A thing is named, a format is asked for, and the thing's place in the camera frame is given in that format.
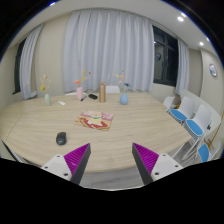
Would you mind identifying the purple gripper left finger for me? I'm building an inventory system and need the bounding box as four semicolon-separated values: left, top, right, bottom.
42;144;91;185

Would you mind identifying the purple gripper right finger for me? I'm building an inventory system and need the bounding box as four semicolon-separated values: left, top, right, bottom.
132;143;182;185

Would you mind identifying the black computer mouse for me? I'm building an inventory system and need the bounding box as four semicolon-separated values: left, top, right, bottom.
56;132;67;145

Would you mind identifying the colourful cartoon mouse pad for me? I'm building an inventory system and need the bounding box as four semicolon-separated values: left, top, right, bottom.
75;110;114;130

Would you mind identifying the small white remote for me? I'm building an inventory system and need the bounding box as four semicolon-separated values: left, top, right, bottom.
58;101;66;106

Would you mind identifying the white chair blue seat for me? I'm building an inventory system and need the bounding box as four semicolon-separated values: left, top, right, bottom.
168;97;194;124

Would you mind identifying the pale green ceramic vase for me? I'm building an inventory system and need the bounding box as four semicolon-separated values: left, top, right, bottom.
45;94;51;106

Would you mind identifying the blue ceramic vase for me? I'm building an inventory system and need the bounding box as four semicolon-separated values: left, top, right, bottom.
120;92;128;105

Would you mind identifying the black case on table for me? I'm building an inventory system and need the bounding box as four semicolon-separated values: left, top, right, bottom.
88;94;98;100

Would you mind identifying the pink ceramic vase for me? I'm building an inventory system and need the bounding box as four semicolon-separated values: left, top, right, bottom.
76;87;83;100

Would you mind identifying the white chair behind table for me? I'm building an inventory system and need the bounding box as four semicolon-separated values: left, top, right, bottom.
106;86;120;94

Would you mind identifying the copper metal bottle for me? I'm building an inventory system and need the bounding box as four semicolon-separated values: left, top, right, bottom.
99;82;106;103

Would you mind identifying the white right curtain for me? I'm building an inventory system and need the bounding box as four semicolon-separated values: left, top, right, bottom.
175;39;189;94

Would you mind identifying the dark left window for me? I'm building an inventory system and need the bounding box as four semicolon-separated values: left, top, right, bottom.
12;38;26;95

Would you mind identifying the dark window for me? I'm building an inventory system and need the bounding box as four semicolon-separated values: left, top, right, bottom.
153;26;179;86
12;38;26;95

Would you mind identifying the dark right window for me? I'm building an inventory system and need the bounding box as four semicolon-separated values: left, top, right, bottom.
153;26;179;86

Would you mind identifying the large white centre curtain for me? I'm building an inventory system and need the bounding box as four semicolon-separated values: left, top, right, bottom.
63;9;154;92

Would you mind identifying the white left curtain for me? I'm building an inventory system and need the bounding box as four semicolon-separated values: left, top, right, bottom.
19;24;43;100

